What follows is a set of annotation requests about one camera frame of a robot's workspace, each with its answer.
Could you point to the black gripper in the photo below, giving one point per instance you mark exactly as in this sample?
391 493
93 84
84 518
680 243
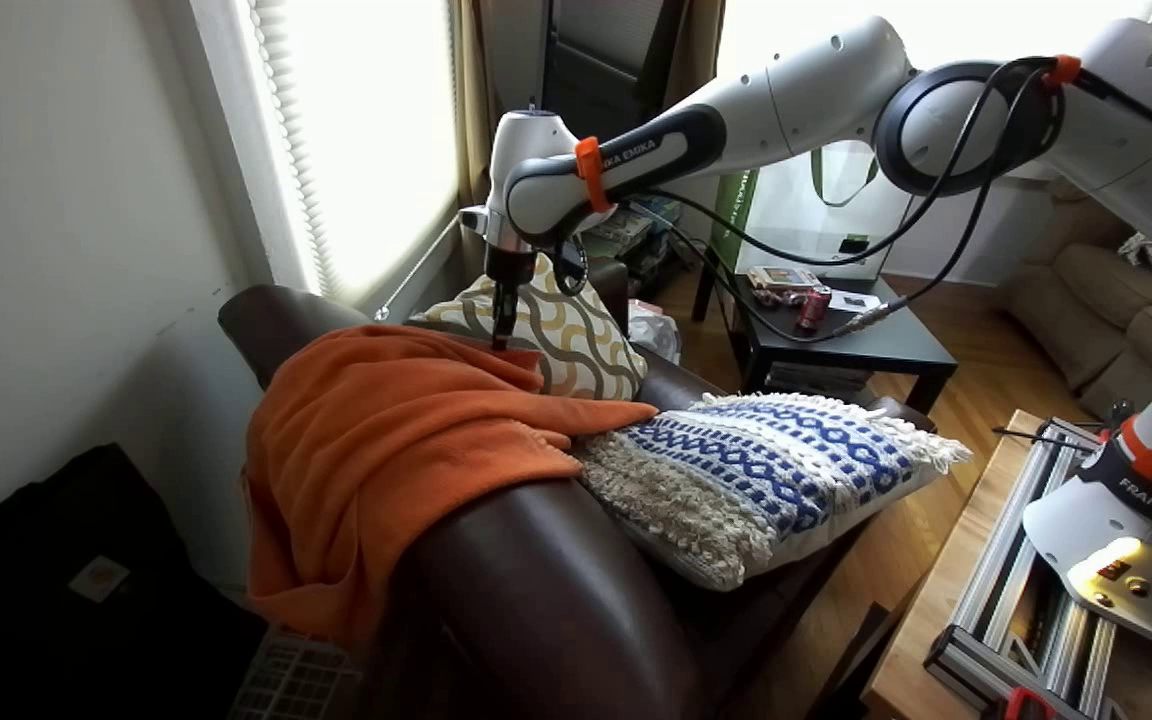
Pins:
509 260

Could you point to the orange towel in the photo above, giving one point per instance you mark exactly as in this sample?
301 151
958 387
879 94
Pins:
379 452

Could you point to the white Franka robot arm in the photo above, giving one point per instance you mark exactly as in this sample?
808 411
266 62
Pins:
760 106

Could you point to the brown leather sofa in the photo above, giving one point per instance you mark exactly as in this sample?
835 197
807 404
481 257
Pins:
537 603

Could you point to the wavy pattern cream pillow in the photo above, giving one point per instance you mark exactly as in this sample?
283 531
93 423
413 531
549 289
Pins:
579 345

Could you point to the beige curtain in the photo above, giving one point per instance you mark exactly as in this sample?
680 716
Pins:
481 94

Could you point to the white window blind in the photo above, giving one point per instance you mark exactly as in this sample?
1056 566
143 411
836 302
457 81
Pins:
360 132

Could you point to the black flat TV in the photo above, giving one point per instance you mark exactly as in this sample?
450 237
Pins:
602 62

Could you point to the blue white fringed pillow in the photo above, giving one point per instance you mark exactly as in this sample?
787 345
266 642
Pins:
760 465

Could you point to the white illustrated card box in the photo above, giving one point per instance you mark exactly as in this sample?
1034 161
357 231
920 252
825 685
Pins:
857 302

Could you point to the black coffee table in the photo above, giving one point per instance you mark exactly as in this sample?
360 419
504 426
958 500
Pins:
871 341

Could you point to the white mesh basket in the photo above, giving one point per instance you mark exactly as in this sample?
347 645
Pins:
299 679

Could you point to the black bag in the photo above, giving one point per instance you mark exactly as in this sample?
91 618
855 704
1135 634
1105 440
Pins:
70 603

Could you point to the beige couch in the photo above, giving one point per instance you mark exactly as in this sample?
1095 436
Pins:
1110 306

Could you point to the aluminium profile frame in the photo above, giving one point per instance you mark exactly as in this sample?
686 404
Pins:
1003 560

